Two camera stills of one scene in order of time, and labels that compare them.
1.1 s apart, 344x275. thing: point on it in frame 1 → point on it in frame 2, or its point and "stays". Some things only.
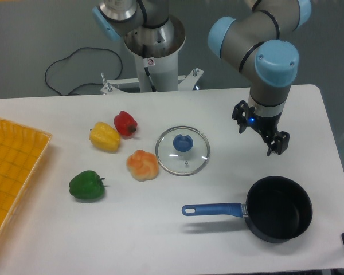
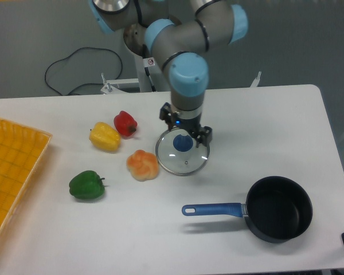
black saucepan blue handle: x=278 y=209 stays
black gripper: x=267 y=126 → x=204 y=137
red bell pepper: x=125 y=124 stays
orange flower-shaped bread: x=143 y=165 stays
